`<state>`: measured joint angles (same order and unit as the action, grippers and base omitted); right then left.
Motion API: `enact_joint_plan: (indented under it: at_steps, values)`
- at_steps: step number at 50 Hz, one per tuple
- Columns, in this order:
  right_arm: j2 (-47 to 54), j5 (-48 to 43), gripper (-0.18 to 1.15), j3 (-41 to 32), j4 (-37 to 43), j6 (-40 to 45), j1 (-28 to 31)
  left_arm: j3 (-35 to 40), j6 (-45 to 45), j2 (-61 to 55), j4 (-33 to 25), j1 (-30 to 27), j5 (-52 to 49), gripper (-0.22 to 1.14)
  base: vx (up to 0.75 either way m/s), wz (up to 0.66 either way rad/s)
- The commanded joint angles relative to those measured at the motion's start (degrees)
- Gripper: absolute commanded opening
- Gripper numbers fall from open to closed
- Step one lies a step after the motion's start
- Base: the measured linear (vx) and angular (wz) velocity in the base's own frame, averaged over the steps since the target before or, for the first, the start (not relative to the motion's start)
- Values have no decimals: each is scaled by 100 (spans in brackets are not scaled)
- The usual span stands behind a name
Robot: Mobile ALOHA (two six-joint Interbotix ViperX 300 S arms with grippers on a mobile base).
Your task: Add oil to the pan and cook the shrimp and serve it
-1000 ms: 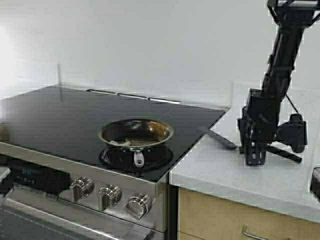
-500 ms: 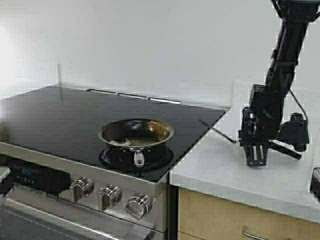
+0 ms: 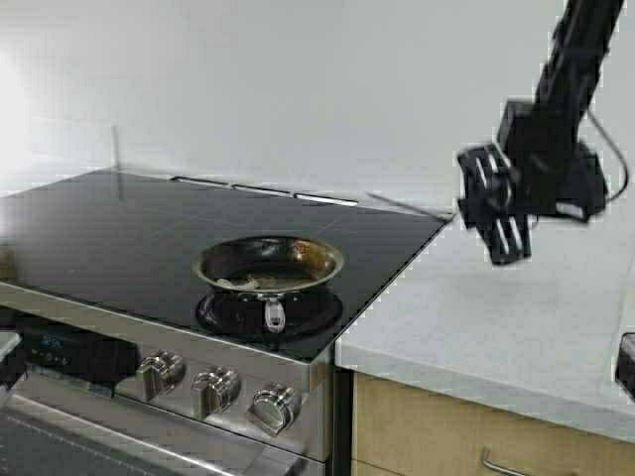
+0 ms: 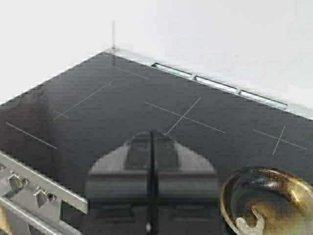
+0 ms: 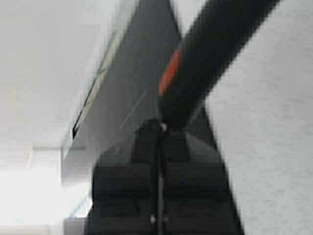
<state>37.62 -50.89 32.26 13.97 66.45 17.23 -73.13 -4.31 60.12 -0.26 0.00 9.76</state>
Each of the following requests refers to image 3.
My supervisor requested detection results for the wooden cabinet drawer front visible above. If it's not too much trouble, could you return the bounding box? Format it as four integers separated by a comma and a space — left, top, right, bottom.
351, 373, 634, 475

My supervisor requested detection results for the right steel stove knob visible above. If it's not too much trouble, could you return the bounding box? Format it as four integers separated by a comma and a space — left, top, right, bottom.
247, 383, 302, 436

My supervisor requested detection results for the stainless steel frying pan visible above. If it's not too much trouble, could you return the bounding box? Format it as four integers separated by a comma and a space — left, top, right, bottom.
192, 236, 345, 333

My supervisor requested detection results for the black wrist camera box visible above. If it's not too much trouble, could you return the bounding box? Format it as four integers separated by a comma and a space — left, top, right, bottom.
555, 141, 608, 223

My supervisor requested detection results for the black glass cooktop stove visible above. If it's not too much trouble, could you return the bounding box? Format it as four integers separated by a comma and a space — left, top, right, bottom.
1, 170, 444, 475

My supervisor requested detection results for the middle steel stove knob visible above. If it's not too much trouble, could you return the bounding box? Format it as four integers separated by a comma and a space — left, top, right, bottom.
190, 366, 241, 420

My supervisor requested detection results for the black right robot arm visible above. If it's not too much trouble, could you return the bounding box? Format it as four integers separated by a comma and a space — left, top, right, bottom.
457, 1, 623, 266

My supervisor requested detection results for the black left gripper at edge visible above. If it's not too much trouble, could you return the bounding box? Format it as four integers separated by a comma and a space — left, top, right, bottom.
1, 331, 27, 393

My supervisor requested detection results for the steel drawer handle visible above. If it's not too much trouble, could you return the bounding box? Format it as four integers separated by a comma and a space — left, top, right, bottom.
480, 446, 549, 475

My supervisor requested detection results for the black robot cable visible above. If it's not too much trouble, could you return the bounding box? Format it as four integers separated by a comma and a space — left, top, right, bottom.
584, 108, 630, 202

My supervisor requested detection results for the left steel stove knob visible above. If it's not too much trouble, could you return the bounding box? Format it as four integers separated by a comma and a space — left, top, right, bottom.
136, 350, 187, 402

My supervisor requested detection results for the black object at right edge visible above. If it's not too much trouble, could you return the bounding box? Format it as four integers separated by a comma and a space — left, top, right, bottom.
614, 333, 635, 399

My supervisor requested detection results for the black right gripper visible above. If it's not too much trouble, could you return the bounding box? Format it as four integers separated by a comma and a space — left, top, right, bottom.
456, 99, 561, 266

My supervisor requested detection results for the raw grey shrimp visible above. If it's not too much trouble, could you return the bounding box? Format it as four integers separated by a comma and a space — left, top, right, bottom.
215, 275, 264, 292

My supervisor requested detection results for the steel stove knob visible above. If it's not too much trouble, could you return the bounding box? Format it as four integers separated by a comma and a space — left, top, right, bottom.
247, 383, 302, 436
136, 350, 187, 402
190, 366, 241, 420

